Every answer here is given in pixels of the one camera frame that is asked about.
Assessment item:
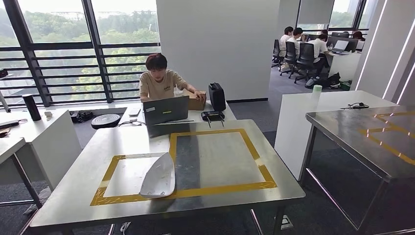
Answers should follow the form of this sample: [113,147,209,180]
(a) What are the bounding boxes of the white plastic car part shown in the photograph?
[138,152,176,199]

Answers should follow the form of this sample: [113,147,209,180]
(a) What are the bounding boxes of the steel workbench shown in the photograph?
[28,119,306,235]

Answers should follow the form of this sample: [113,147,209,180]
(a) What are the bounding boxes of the black router with antennas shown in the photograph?
[200,110,226,128]

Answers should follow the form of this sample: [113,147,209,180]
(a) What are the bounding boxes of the cardboard box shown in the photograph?
[182,89,208,112]

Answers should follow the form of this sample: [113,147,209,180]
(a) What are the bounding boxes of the black carry case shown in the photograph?
[208,82,227,112]

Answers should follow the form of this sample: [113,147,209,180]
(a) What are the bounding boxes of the dark grey laptop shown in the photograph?
[142,95,190,126]

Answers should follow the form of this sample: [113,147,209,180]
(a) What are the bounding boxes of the black office chair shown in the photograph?
[279,41,298,77]
[294,42,317,85]
[272,39,283,71]

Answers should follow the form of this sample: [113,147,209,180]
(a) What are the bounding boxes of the black round stool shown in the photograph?
[91,113,121,130]

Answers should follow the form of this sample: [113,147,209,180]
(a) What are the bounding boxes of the bottle with green cap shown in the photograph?
[311,84,323,102]

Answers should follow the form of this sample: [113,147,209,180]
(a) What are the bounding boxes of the black bags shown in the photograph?
[304,71,342,90]

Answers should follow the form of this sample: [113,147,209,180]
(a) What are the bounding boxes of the black gear pile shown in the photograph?
[69,110,95,124]

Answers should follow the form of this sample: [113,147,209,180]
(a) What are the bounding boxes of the metal floor socket plate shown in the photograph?
[275,214,295,231]

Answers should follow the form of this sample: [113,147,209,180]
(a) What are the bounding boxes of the white office desk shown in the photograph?
[327,51,362,82]

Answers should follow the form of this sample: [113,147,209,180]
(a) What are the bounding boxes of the steel table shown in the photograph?
[298,105,415,235]
[0,137,44,209]

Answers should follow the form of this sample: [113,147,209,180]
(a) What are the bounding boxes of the open laptop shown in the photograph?
[331,39,350,55]

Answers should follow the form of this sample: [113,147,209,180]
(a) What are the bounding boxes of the black tumbler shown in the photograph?
[22,94,43,122]

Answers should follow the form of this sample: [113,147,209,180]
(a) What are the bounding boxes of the black flat device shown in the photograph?
[0,119,21,130]

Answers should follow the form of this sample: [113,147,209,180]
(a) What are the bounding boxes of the yellow tape frame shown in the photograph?
[357,111,415,166]
[90,128,278,207]

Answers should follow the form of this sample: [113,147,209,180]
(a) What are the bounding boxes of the white charger with cable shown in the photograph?
[116,118,147,128]

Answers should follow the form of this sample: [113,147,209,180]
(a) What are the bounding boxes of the black window frame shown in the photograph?
[0,0,162,108]

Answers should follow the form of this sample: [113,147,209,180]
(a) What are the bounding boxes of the black headset with cable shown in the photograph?
[340,102,370,110]

